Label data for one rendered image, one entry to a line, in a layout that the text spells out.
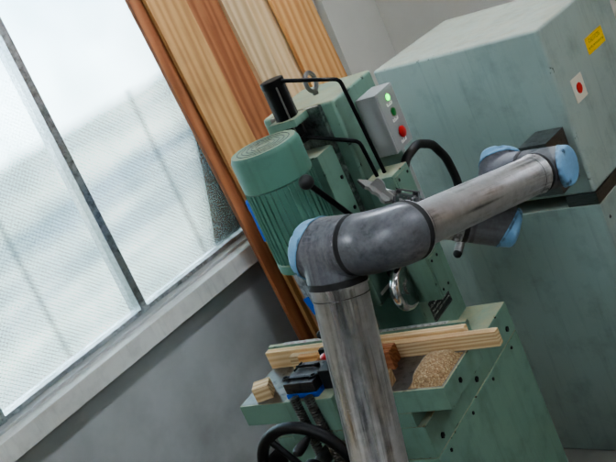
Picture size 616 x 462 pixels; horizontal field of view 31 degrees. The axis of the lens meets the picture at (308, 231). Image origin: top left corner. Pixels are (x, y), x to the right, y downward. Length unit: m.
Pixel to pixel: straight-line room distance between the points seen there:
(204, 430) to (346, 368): 2.11
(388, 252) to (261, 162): 0.64
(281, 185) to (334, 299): 0.55
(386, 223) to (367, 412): 0.37
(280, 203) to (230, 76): 1.73
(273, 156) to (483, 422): 0.87
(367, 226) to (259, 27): 2.52
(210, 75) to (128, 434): 1.33
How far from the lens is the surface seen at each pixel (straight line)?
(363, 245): 1.95
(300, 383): 2.56
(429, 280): 2.74
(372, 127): 2.75
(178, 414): 4.05
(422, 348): 2.66
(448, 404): 2.51
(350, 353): 2.05
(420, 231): 1.97
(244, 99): 4.23
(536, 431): 3.10
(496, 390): 2.91
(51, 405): 3.66
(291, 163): 2.52
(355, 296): 2.04
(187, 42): 4.08
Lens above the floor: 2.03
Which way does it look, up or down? 17 degrees down
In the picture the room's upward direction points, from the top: 24 degrees counter-clockwise
